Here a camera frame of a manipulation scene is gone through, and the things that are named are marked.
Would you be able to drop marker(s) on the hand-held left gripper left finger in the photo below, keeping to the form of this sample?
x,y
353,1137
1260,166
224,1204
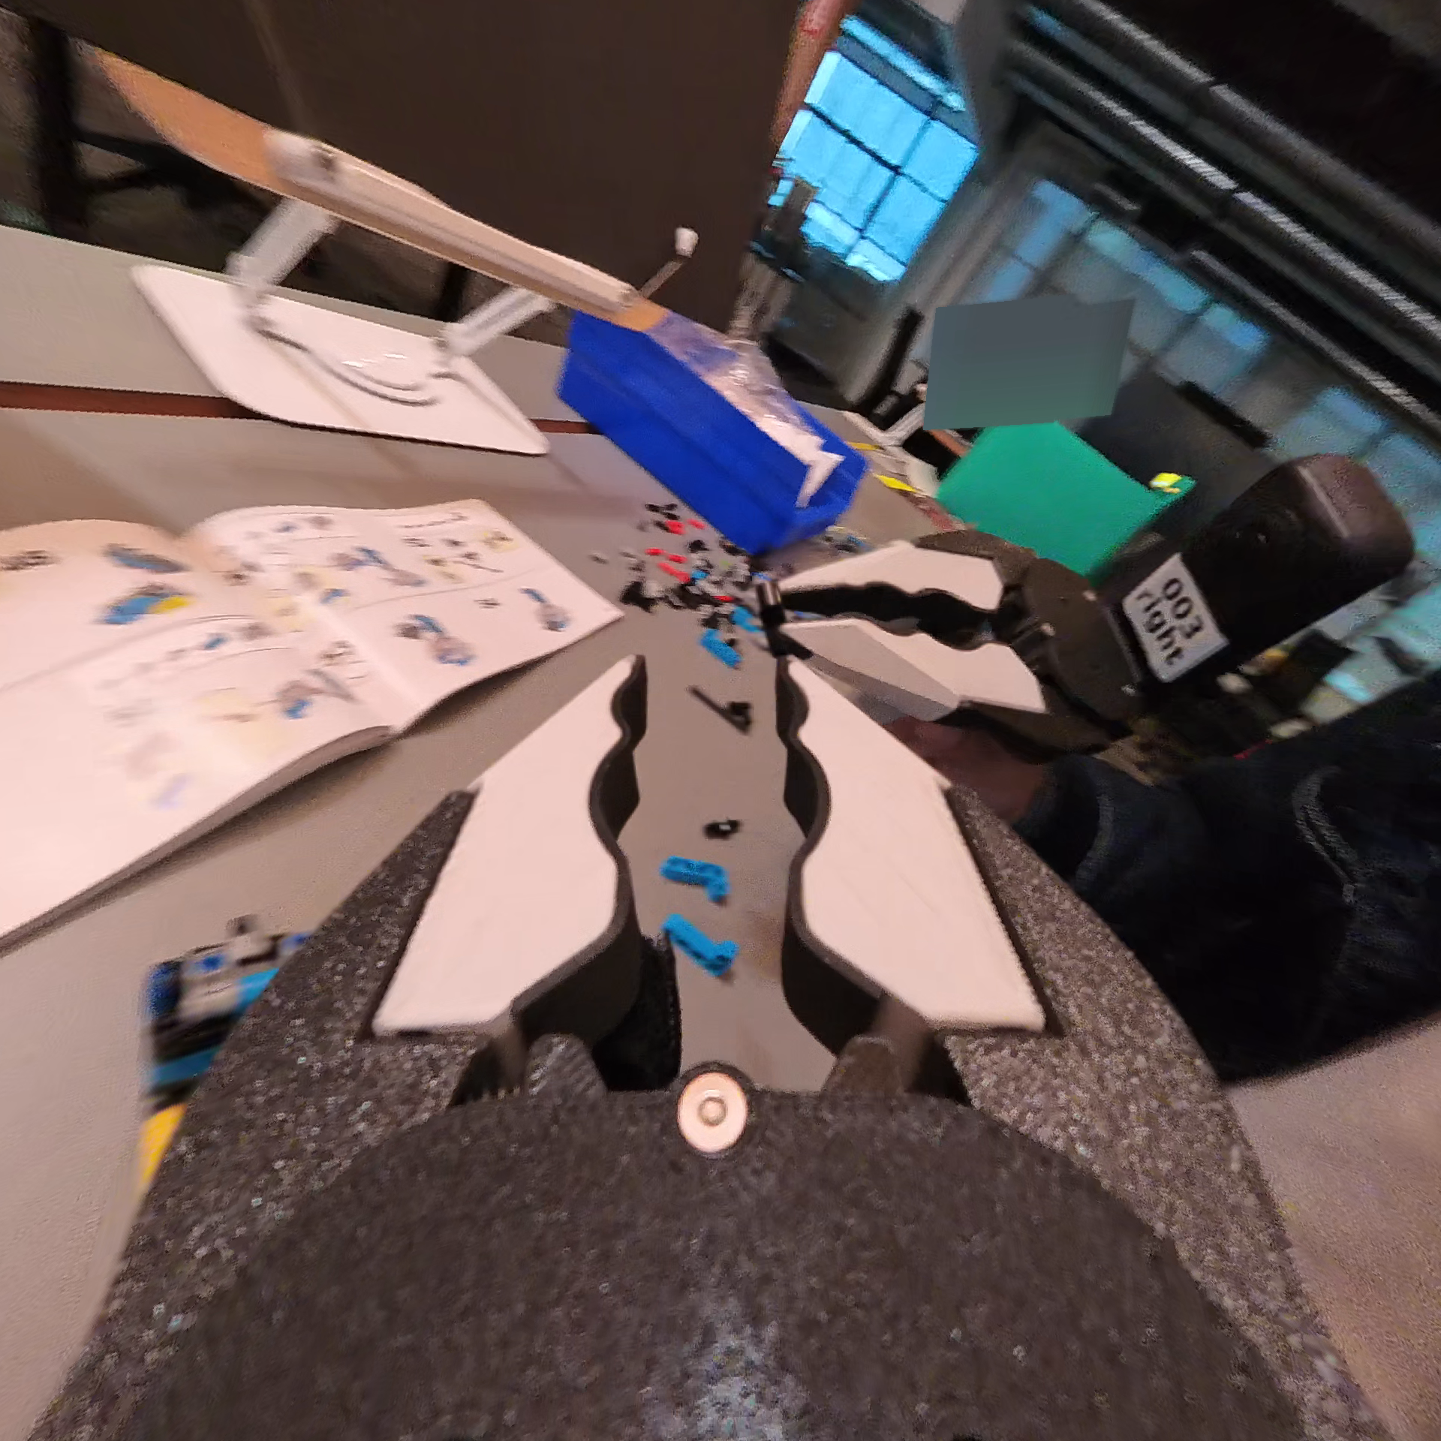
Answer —
x,y
519,901

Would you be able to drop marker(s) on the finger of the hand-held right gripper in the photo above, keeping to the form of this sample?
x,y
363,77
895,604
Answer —
x,y
902,571
924,669

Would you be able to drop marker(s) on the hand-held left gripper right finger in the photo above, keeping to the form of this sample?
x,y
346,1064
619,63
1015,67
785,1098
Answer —
x,y
902,901

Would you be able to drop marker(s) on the small black bush piece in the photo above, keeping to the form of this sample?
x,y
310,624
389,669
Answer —
x,y
773,607

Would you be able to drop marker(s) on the blue L-shaped beam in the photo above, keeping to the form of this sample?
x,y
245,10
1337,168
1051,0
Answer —
x,y
692,875
722,647

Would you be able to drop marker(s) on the pile of small brick parts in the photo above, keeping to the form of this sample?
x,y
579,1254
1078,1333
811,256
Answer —
x,y
699,585

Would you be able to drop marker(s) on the blue yellow brick assembly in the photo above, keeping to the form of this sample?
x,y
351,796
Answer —
x,y
214,990

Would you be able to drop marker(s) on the person's right forearm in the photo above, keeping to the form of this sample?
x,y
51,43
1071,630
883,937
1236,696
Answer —
x,y
1240,878

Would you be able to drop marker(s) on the grey desk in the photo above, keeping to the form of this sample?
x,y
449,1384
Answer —
x,y
68,338

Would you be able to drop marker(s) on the person's right hand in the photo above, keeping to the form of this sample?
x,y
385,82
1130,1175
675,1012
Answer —
x,y
981,765

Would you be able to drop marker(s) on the green flat panel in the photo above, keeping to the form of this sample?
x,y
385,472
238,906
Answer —
x,y
1047,496

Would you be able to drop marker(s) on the black axle rod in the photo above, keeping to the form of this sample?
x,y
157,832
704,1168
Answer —
x,y
713,702

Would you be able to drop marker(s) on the clear parts bag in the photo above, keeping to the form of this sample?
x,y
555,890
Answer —
x,y
766,405

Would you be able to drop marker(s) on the blue plastic bin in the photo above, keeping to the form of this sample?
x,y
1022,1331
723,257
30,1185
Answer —
x,y
677,449

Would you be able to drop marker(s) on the open instruction booklet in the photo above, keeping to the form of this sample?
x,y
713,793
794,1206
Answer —
x,y
226,676

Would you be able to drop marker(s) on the large window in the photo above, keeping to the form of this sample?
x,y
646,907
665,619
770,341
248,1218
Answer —
x,y
879,158

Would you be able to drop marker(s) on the white laptop stand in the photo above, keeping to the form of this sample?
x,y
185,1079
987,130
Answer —
x,y
339,360

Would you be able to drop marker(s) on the dark flat panel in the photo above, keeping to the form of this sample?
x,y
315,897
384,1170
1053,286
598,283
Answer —
x,y
507,135

